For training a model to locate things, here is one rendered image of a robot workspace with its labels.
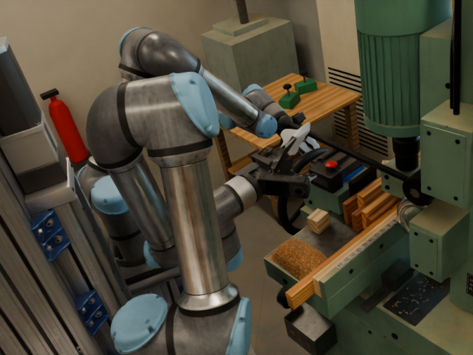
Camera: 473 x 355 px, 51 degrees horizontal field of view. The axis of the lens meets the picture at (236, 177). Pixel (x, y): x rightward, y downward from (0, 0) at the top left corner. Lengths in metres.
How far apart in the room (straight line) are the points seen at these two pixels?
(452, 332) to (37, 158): 0.91
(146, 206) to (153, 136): 0.22
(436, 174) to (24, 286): 0.80
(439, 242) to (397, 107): 0.28
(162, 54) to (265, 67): 2.15
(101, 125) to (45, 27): 2.95
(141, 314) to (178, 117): 0.38
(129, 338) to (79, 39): 3.11
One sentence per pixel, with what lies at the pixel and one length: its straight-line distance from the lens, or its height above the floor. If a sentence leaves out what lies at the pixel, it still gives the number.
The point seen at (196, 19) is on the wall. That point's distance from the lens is 4.21.
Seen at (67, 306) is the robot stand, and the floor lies 1.02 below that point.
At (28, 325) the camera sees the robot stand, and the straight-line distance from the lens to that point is 1.15.
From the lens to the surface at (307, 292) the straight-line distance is 1.10.
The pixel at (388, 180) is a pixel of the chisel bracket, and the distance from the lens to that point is 1.23.
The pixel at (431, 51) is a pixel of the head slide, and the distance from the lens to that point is 0.96.
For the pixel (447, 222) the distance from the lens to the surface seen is 0.99.
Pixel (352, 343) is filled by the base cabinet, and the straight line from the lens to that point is 1.43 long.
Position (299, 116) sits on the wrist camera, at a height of 1.00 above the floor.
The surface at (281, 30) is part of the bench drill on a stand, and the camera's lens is 3.47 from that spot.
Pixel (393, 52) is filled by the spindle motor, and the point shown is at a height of 1.35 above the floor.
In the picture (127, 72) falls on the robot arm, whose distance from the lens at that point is 1.43.
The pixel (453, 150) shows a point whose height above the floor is 1.26.
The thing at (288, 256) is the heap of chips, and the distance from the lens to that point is 1.17.
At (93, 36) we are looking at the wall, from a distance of 3.90.
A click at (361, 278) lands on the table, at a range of 1.16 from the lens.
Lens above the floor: 1.72
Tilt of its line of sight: 33 degrees down
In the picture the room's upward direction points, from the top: 14 degrees counter-clockwise
